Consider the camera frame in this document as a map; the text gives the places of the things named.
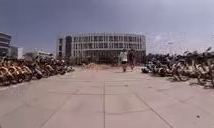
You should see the row of parked bicycles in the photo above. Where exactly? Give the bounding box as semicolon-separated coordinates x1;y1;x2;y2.
140;47;214;90

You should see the pale concrete slab plaza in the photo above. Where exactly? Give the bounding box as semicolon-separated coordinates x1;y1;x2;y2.
0;67;214;128

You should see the white curved building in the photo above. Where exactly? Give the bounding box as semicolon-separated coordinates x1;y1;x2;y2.
56;32;148;65

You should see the row of orange bicycles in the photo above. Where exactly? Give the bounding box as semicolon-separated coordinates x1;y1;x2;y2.
0;55;76;89

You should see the grey building with window bands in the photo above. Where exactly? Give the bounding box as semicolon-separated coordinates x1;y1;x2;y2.
0;31;12;58

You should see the pale low building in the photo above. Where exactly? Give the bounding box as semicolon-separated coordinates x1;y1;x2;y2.
24;50;55;61

